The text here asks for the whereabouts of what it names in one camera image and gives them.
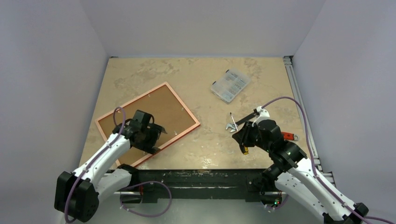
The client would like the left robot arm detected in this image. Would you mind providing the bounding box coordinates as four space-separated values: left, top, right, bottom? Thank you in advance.
54 106 166 224

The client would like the red handle adjustable wrench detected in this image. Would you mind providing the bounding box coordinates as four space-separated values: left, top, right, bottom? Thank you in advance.
282 132 299 141

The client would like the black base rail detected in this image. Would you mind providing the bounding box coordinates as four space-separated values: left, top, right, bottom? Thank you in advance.
123 168 286 208

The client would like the black handle adjustable wrench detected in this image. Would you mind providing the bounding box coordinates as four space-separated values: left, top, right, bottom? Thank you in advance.
225 112 256 133

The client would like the black yellow screwdriver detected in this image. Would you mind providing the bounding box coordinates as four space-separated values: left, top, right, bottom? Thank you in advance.
230 112 249 155

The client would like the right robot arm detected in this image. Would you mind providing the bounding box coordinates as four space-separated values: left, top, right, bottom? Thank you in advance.
232 119 368 224

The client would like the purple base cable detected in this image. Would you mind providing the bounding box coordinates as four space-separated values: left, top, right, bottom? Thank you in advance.
120 181 173 218

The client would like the clear plastic screw box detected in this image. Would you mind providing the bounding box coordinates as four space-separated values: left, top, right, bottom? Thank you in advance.
211 68 251 104

